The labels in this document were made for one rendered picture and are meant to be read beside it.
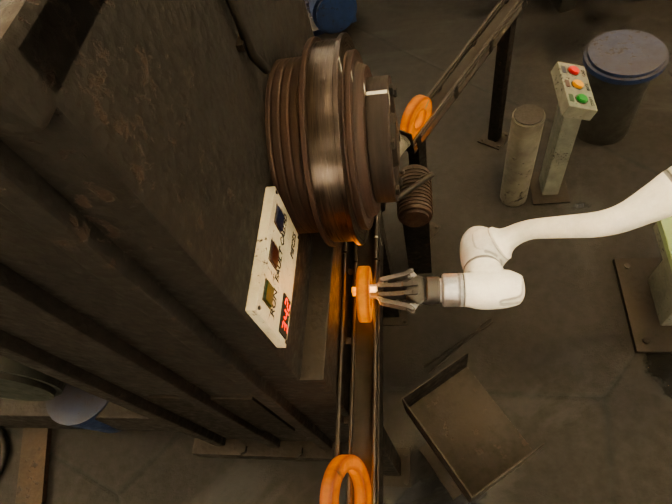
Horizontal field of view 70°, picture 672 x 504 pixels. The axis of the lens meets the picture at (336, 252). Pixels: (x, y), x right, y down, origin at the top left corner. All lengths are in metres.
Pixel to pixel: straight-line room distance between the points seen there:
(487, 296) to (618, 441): 0.93
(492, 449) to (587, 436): 0.72
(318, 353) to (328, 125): 0.53
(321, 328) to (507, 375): 1.03
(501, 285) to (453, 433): 0.40
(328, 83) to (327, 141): 0.11
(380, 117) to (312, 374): 0.58
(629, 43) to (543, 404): 1.54
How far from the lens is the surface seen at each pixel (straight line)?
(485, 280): 1.28
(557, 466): 1.99
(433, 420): 1.35
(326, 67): 0.99
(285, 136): 0.97
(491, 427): 1.36
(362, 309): 1.27
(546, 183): 2.37
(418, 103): 1.70
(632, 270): 2.30
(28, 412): 2.33
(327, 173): 0.93
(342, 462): 1.20
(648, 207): 1.24
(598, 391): 2.08
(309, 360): 1.15
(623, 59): 2.46
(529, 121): 2.01
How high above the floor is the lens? 1.93
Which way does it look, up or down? 57 degrees down
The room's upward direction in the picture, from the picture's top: 21 degrees counter-clockwise
